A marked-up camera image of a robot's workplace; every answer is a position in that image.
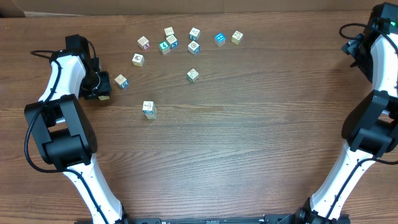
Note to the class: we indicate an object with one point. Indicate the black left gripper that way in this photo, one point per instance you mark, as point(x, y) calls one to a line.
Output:
point(106, 89)

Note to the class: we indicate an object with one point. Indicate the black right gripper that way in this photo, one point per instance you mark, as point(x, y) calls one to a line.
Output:
point(352, 48)

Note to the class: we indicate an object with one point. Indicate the wooden block blue base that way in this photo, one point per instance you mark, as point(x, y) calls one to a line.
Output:
point(148, 107)

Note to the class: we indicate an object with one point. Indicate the green letter L block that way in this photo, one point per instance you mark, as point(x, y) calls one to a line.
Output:
point(152, 115)

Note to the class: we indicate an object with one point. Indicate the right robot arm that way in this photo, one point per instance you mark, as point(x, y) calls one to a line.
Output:
point(370, 130)

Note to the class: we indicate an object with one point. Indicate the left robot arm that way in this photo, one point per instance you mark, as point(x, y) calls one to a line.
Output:
point(63, 133)

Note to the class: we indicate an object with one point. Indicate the wooden block blue corner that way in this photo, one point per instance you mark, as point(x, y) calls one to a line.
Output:
point(121, 81)

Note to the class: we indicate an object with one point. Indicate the wooden block acorn picture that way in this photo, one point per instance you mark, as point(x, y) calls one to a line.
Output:
point(138, 60)

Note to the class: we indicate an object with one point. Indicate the wooden block red side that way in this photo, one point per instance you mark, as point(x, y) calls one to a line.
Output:
point(143, 43)

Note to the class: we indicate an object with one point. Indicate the green number 4 block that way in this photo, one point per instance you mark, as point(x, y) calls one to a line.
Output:
point(164, 47)

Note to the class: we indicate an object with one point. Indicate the wooden block blue X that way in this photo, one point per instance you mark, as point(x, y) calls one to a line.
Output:
point(172, 40)

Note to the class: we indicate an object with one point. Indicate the plain wooden block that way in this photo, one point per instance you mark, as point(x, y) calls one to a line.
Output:
point(169, 31)

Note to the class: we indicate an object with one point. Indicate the wooden block green edge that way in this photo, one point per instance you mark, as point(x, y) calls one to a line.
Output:
point(192, 75)

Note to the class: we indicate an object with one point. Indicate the wooden block blue side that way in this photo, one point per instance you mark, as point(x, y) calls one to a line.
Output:
point(193, 47)

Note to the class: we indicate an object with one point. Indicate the wooden block teal side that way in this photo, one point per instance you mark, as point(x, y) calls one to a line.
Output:
point(194, 34)

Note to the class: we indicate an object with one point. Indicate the wooden block yellow side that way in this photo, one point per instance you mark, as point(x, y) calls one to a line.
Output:
point(237, 37)

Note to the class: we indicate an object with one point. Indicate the blue top block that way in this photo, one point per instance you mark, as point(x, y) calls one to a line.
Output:
point(219, 39)

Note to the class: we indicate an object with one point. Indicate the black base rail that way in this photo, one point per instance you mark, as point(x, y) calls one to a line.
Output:
point(267, 219)

